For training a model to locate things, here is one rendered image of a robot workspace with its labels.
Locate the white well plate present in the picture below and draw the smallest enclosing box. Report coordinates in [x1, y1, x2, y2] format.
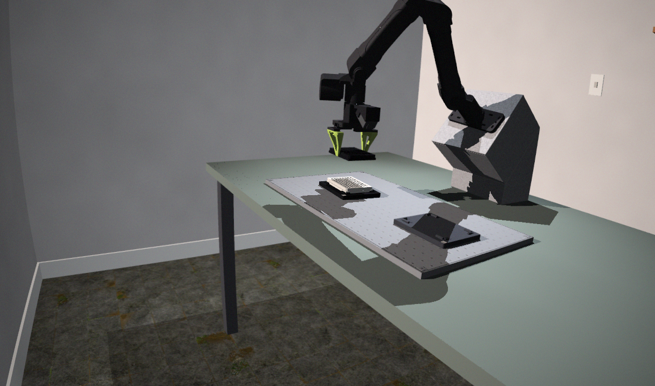
[327, 176, 373, 194]

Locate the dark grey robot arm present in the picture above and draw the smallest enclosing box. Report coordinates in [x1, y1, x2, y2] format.
[319, 0, 505, 133]

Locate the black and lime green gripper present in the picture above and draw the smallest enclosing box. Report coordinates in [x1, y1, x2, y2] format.
[327, 120, 378, 156]

